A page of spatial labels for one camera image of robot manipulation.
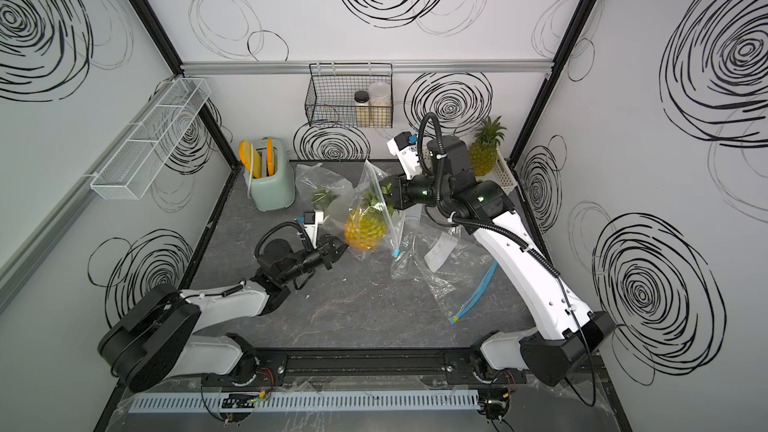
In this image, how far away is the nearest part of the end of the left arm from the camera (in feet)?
2.32

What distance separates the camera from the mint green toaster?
3.14 ft

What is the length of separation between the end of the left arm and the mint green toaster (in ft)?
1.17
